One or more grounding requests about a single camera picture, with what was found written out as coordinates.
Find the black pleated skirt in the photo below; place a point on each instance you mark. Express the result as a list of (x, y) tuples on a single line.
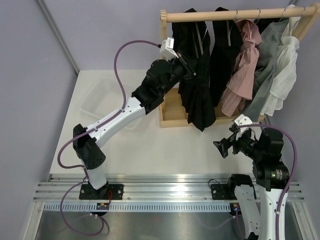
[(195, 93)]

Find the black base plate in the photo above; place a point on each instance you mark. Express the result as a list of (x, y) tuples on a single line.
[(222, 192), (112, 191)]

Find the white hanging garment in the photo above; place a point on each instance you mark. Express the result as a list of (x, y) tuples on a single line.
[(285, 74)]

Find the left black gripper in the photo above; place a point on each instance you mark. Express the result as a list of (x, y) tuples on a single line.
[(189, 70)]

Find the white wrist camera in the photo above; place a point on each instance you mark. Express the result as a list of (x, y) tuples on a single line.
[(167, 49), (241, 120)]

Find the black hanging garment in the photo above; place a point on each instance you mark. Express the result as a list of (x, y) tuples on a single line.
[(227, 46)]

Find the white slotted cable duct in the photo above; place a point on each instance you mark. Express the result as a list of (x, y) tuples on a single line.
[(140, 207)]

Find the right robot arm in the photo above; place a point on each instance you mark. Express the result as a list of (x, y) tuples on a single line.
[(262, 202)]

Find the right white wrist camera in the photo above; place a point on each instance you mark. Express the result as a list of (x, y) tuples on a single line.
[(241, 120)]

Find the grey hanging garment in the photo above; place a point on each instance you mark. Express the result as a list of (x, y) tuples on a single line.
[(266, 67)]

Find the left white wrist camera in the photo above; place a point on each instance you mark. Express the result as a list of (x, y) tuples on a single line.
[(167, 49)]

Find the white plastic basket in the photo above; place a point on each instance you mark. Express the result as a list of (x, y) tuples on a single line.
[(103, 98)]

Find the pink hanging garment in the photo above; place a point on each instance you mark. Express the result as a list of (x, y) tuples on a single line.
[(239, 89)]

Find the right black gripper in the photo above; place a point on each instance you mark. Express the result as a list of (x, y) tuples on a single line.
[(225, 144)]

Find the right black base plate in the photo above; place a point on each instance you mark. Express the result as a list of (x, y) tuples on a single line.
[(222, 192)]

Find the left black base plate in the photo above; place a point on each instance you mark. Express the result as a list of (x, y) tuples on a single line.
[(112, 191)]

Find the aluminium mounting rail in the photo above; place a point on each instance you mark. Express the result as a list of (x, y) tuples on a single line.
[(173, 188)]

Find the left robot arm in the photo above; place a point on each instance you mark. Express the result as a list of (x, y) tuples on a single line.
[(160, 78)]

